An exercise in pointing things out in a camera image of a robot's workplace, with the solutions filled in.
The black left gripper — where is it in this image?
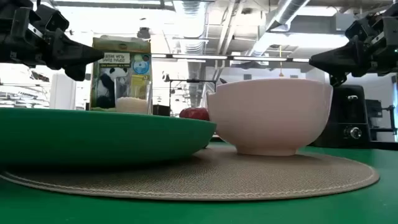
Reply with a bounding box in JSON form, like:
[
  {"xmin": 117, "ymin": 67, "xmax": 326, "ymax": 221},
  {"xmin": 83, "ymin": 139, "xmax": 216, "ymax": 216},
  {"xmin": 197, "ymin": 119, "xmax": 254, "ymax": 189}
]
[{"xmin": 0, "ymin": 0, "xmax": 105, "ymax": 82}]

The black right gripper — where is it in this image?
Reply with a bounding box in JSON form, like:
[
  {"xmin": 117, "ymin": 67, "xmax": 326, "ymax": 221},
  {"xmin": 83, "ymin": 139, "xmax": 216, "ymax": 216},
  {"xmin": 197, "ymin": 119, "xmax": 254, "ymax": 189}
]
[{"xmin": 308, "ymin": 2, "xmax": 398, "ymax": 88}]

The panda print cereal box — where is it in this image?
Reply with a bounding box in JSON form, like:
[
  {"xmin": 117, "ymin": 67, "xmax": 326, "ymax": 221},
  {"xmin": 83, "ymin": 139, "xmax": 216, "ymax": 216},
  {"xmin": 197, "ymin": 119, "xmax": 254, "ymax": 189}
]
[{"xmin": 89, "ymin": 35, "xmax": 153, "ymax": 113}]

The white column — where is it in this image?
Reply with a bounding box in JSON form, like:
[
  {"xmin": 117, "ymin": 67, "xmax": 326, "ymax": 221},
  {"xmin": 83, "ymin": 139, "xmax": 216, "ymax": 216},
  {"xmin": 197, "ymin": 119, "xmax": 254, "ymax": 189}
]
[{"xmin": 49, "ymin": 72, "xmax": 77, "ymax": 110}]

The black toaster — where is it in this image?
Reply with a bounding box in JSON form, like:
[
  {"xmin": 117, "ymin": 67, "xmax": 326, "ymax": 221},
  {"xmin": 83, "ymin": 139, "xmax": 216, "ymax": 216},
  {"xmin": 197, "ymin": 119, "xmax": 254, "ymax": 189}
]
[{"xmin": 310, "ymin": 83, "xmax": 373, "ymax": 149}]

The clear glass with white filling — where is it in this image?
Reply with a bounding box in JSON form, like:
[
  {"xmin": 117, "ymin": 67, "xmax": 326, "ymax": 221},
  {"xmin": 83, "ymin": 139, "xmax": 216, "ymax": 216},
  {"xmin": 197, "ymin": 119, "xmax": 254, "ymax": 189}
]
[{"xmin": 114, "ymin": 76, "xmax": 154, "ymax": 115}]

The black ceiling fixture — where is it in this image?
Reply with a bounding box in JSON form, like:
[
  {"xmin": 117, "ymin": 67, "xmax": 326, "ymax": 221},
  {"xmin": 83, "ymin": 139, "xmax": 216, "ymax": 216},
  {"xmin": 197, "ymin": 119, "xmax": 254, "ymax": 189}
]
[{"xmin": 136, "ymin": 26, "xmax": 152, "ymax": 40}]

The green plate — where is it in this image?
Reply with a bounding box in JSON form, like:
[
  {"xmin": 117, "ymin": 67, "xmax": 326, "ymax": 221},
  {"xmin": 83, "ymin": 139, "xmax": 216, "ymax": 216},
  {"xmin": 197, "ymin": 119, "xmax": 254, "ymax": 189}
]
[{"xmin": 0, "ymin": 106, "xmax": 218, "ymax": 166}]

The white ceramic bowl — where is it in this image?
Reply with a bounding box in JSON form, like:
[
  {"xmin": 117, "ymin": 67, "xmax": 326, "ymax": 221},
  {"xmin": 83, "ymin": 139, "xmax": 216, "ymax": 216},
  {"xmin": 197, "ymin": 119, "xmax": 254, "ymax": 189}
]
[{"xmin": 205, "ymin": 77, "xmax": 334, "ymax": 157}]

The small black box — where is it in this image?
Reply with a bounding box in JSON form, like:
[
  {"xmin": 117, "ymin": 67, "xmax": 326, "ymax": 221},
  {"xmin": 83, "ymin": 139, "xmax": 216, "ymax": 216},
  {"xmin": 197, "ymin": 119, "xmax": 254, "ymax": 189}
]
[{"xmin": 152, "ymin": 104, "xmax": 172, "ymax": 117}]

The long ceiling light strip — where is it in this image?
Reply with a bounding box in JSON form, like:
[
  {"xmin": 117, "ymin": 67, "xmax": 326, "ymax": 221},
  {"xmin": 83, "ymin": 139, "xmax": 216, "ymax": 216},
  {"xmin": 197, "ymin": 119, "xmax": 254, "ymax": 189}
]
[{"xmin": 151, "ymin": 53, "xmax": 311, "ymax": 63}]

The red apple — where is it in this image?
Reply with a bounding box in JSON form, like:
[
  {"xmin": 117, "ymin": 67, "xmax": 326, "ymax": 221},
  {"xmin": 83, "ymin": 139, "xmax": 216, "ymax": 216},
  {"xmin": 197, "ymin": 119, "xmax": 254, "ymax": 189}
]
[{"xmin": 178, "ymin": 107, "xmax": 211, "ymax": 122}]

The round beige woven placemat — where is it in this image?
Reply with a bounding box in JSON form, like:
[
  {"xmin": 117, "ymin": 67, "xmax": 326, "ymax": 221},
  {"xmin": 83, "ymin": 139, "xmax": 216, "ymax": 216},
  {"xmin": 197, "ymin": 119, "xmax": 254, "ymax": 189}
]
[{"xmin": 0, "ymin": 145, "xmax": 381, "ymax": 202}]

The silver ceiling air duct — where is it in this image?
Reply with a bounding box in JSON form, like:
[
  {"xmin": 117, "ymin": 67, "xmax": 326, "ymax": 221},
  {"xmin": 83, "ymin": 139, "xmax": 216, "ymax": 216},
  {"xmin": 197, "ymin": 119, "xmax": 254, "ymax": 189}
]
[{"xmin": 248, "ymin": 0, "xmax": 312, "ymax": 57}]

